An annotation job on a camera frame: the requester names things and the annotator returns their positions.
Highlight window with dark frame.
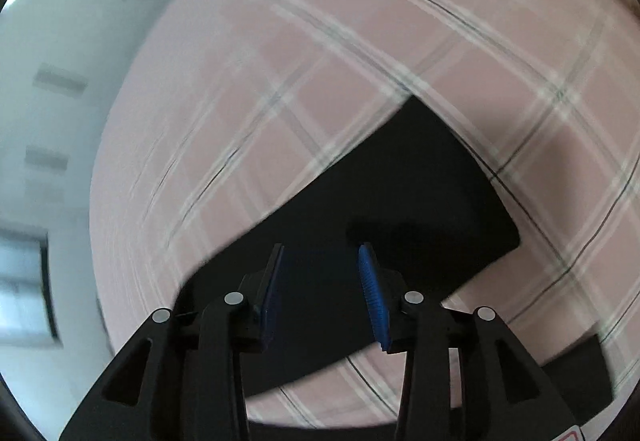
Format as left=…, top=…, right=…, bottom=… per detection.
left=1, top=229, right=58, bottom=346

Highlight pink plaid bed sheet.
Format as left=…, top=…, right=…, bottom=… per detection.
left=90, top=0, right=639, bottom=438

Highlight black pants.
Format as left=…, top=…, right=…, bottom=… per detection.
left=174, top=97, right=521, bottom=395

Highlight white wardrobe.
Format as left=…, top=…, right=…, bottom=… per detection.
left=0, top=0, right=237, bottom=232

